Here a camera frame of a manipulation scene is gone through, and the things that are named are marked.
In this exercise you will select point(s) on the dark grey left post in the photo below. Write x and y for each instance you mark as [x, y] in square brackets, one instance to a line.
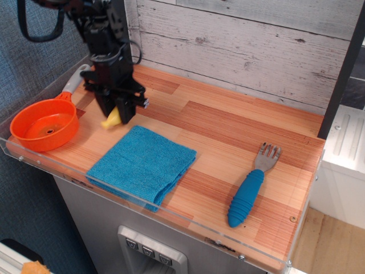
[119, 6]

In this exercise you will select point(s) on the yellow toy banana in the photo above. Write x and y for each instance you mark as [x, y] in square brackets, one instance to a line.
[113, 119]

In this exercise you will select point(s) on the grey toy fridge cabinet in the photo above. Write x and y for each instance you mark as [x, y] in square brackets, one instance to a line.
[98, 218]

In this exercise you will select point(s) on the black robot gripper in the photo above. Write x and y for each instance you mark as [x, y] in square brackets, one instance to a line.
[113, 84]

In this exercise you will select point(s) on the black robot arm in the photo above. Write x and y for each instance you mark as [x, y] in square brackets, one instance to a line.
[103, 27]

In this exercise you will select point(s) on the white cabinet at right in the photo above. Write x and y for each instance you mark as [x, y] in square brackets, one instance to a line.
[338, 190]

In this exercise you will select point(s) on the silver dispenser panel with buttons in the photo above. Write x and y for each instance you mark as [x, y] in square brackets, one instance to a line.
[143, 254]

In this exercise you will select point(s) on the clear acrylic table guard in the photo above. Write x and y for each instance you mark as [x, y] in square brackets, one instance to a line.
[226, 129]

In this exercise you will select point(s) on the folded blue cloth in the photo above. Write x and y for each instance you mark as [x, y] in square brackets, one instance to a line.
[142, 167]

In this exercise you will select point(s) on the fork with blue handle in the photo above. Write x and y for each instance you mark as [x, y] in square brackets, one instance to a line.
[243, 201]

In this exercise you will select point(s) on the dark grey post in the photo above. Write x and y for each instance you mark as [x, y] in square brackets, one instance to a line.
[345, 72]
[119, 6]

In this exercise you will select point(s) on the dark grey right post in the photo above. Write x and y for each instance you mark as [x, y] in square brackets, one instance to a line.
[345, 72]

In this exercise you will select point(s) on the orange pot with grey handle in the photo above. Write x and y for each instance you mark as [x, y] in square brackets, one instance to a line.
[50, 123]

